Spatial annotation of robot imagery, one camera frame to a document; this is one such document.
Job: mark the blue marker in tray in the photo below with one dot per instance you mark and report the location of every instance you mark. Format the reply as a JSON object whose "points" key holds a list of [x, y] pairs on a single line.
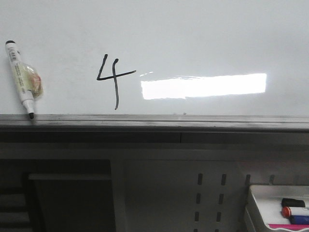
{"points": [[299, 220]]}

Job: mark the white whiteboard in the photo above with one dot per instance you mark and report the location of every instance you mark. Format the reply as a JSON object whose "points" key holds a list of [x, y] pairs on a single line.
{"points": [[185, 57]]}

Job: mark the pink item in tray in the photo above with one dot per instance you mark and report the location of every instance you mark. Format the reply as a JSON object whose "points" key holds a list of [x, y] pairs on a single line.
{"points": [[288, 227]]}

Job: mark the white black whiteboard marker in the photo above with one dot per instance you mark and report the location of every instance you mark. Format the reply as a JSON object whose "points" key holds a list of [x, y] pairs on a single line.
{"points": [[27, 80]]}

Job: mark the dark whiteboard frame ledge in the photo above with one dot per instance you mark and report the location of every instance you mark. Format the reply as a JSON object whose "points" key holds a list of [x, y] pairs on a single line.
{"points": [[154, 129]]}

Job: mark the black marker in tray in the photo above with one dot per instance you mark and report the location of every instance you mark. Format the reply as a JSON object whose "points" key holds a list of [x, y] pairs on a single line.
{"points": [[289, 202]]}

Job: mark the dark shelf unit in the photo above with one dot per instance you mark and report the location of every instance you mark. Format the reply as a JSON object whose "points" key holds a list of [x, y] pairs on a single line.
{"points": [[56, 196]]}

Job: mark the red capped marker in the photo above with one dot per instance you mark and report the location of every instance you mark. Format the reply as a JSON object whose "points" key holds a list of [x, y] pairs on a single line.
{"points": [[287, 212]]}

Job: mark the white storage tray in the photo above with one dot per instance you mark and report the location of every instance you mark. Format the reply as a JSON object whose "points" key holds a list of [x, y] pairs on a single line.
{"points": [[264, 205]]}

